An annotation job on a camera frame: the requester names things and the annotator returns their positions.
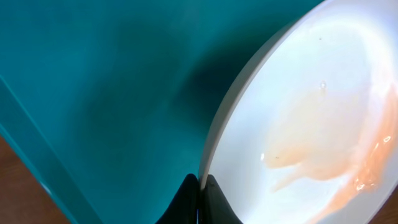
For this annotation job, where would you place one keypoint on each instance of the teal plastic tray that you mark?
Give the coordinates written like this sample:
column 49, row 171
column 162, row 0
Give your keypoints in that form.
column 108, row 102

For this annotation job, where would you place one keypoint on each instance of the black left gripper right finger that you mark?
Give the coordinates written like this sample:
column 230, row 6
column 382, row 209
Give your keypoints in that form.
column 215, row 208

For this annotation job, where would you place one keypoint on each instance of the white plate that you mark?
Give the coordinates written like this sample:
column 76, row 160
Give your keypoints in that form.
column 307, row 132

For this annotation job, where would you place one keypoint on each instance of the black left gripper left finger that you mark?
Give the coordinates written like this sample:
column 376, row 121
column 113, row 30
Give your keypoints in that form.
column 184, row 205

